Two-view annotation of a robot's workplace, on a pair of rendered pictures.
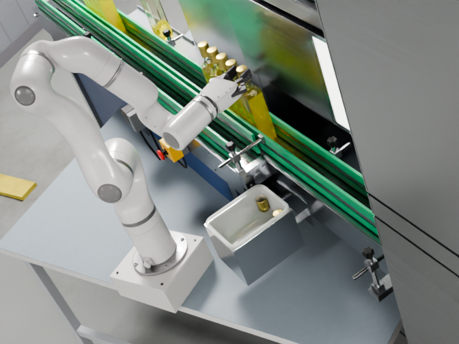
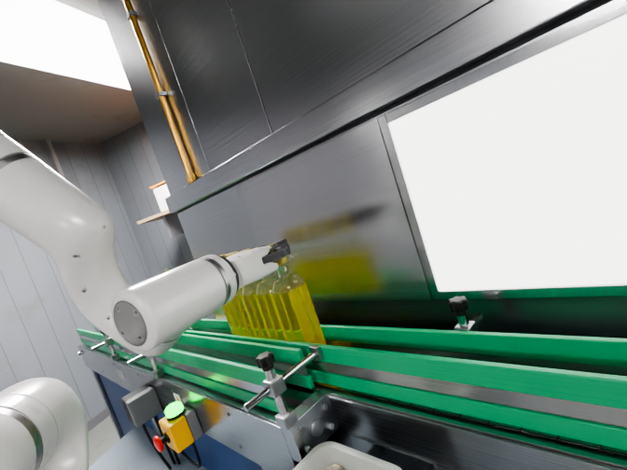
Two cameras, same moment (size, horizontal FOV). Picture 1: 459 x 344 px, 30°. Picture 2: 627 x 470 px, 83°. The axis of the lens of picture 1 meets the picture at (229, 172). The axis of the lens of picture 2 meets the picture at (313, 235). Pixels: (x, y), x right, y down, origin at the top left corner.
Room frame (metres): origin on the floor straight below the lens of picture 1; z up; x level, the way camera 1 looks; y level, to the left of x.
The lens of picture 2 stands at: (1.48, 0.07, 1.39)
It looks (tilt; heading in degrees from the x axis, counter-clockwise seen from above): 6 degrees down; 336
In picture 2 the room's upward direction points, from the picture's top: 18 degrees counter-clockwise
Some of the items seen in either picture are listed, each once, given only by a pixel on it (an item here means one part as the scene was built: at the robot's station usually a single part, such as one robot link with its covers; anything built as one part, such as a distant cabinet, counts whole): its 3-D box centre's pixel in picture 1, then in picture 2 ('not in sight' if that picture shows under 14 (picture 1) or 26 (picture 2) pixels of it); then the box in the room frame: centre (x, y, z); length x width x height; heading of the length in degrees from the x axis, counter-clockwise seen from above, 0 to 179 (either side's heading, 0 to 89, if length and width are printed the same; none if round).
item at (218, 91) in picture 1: (216, 95); (237, 269); (2.09, -0.05, 1.32); 0.11 x 0.10 x 0.07; 125
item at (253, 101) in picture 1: (257, 112); (300, 323); (2.16, -0.15, 1.16); 0.06 x 0.06 x 0.21; 20
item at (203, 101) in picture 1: (203, 108); (211, 282); (2.06, 0.00, 1.32); 0.09 x 0.03 x 0.08; 35
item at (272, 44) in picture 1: (320, 74); (399, 211); (2.00, -0.35, 1.32); 0.90 x 0.03 x 0.34; 19
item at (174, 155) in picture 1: (173, 147); (180, 429); (2.43, 0.15, 0.96); 0.07 x 0.07 x 0.07; 19
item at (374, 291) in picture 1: (382, 274); not in sight; (1.44, -0.26, 1.07); 0.17 x 0.05 x 0.23; 109
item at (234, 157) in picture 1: (242, 154); (286, 380); (2.04, -0.06, 1.12); 0.17 x 0.03 x 0.12; 109
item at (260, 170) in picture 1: (255, 174); (311, 425); (2.05, -0.07, 1.02); 0.09 x 0.04 x 0.07; 109
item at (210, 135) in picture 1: (115, 61); (128, 350); (2.90, 0.24, 1.09); 1.75 x 0.01 x 0.08; 19
